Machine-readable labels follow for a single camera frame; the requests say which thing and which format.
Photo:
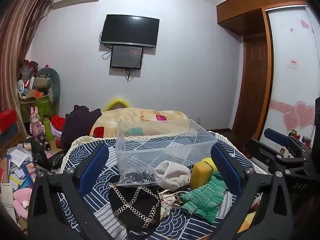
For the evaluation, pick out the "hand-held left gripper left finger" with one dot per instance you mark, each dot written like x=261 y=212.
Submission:
x=93 y=166

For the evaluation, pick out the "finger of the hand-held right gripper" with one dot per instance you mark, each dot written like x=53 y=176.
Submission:
x=275 y=135
x=260 y=152

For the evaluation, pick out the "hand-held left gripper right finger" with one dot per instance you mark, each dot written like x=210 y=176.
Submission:
x=225 y=170

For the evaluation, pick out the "yellow sponge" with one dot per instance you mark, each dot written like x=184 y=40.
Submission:
x=200 y=176

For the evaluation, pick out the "green knitted glove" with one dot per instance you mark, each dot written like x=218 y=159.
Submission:
x=205 y=198

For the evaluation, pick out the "clear plastic storage bin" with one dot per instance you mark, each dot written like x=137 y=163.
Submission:
x=140 y=146

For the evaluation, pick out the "floral fabric pouch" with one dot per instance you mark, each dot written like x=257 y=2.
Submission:
x=168 y=206

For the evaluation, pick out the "dark purple clothing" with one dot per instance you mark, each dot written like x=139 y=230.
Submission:
x=77 y=125

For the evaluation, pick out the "blue wave-patterned tablecloth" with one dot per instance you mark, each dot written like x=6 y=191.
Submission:
x=107 y=210

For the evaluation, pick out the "black plastic bag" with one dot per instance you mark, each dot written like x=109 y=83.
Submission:
x=41 y=155

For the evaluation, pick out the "black flashlight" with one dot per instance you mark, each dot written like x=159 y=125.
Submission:
x=44 y=142

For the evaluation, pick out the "brown wooden door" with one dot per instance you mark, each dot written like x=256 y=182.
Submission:
x=252 y=85

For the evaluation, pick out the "red cloth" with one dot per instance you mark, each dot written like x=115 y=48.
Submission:
x=58 y=122

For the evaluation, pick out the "green bottle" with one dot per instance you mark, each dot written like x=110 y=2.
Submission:
x=48 y=130

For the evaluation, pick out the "beige blanket with coloured patches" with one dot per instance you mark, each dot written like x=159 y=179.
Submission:
x=130 y=120

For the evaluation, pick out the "colourful blue box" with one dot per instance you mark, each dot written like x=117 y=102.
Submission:
x=30 y=175

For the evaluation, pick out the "yellow plush item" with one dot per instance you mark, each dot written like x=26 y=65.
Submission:
x=117 y=103

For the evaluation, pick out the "pink rabbit toy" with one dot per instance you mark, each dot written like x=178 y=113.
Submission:
x=36 y=125

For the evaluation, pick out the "pink plush cushion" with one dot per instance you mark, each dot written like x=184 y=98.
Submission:
x=22 y=202

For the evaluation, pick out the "wooden wardrobe with white door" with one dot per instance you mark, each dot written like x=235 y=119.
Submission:
x=287 y=55

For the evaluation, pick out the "green storage box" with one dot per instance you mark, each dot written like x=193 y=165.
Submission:
x=37 y=107

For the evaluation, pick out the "grey-green plush pillow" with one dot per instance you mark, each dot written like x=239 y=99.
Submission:
x=55 y=85

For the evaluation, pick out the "red box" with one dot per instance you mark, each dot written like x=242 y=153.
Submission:
x=7 y=120

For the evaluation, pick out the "small black wall monitor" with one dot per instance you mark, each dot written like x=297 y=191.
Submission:
x=127 y=57

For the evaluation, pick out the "black wall television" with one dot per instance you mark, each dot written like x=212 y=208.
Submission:
x=130 y=31

